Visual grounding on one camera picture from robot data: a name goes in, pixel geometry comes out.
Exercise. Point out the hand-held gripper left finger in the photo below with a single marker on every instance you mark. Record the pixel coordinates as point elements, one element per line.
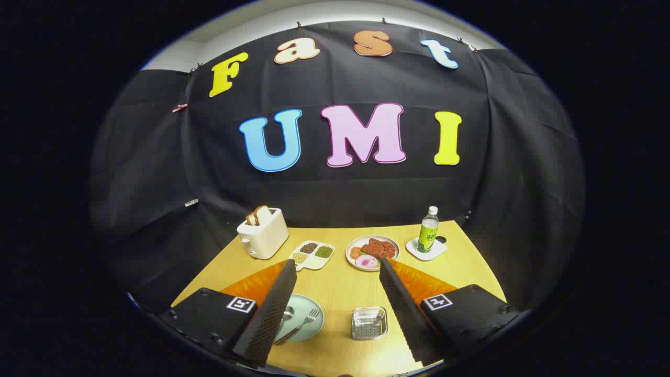
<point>272,309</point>

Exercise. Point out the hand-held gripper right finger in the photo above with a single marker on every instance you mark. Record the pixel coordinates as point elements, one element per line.
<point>403,303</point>

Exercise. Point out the perforated metal basket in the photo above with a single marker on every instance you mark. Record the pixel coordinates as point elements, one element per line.
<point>369,323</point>

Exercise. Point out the pale green round plate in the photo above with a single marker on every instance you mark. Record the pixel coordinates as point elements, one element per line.
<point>311,332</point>

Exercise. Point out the pink round food slice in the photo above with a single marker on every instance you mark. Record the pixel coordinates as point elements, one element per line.
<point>366,262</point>

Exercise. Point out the yellow bean pile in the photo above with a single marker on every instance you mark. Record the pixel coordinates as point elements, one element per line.
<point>299,257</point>

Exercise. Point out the brown meat pieces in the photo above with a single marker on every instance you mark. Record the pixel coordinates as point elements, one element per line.
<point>379,247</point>

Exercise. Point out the white square coaster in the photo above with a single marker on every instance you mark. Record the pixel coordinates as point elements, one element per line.
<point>437,252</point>

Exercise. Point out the white divided dish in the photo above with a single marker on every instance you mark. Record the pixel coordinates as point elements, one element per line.
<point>313,262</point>

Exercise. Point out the white oval plate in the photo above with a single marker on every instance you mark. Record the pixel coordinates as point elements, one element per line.
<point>352,263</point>

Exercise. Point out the white toaster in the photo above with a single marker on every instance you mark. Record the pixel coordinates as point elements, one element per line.
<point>264,240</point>

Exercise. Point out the orange carrot piece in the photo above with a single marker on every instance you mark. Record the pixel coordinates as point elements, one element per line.
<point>355,253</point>

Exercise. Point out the dark bean pile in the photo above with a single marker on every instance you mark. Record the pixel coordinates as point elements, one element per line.
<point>309,247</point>

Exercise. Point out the green label drink bottle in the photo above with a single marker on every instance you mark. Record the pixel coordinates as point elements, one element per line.
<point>428,235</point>

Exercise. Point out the green bean pile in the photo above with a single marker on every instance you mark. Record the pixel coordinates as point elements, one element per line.
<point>324,252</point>

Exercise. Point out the bread slice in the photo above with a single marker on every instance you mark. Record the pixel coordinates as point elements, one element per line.
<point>252,219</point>
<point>263,213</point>

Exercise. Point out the silver clip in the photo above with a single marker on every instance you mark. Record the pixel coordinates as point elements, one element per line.
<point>191,202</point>

